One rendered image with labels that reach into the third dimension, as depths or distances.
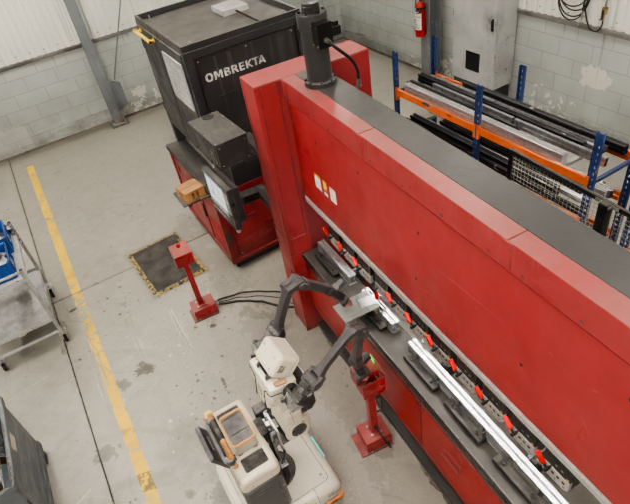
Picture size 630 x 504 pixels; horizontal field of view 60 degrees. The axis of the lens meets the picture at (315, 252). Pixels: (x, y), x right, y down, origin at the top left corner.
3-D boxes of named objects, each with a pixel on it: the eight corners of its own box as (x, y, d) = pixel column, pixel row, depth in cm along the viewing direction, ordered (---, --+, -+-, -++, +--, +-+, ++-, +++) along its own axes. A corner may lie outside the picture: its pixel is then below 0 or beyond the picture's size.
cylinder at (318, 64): (299, 82, 334) (286, 3, 304) (334, 70, 341) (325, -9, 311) (325, 100, 310) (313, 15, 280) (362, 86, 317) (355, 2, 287)
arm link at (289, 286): (278, 277, 300) (289, 288, 295) (296, 270, 309) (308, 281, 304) (264, 333, 326) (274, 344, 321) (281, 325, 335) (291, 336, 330)
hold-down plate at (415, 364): (403, 358, 340) (403, 355, 338) (410, 355, 342) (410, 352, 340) (432, 392, 319) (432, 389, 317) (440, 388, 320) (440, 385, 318)
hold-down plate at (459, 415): (443, 405, 311) (443, 402, 310) (451, 400, 313) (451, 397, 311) (478, 445, 290) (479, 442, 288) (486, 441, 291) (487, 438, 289)
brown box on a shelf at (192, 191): (173, 194, 508) (169, 182, 500) (198, 183, 516) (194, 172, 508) (184, 208, 487) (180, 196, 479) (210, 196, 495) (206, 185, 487)
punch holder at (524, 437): (509, 432, 261) (512, 413, 251) (522, 424, 264) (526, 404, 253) (532, 457, 251) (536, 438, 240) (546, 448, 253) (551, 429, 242)
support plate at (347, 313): (332, 307, 367) (332, 306, 366) (365, 291, 374) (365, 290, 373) (345, 323, 354) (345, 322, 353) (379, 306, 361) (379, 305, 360)
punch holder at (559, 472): (540, 466, 247) (545, 447, 236) (554, 456, 249) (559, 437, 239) (566, 493, 236) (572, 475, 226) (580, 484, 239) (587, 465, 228)
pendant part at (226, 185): (213, 205, 436) (200, 167, 413) (226, 199, 440) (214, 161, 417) (237, 231, 405) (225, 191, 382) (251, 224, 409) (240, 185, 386)
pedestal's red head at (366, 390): (350, 378, 361) (348, 361, 349) (372, 368, 364) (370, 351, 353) (364, 400, 346) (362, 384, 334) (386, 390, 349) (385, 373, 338)
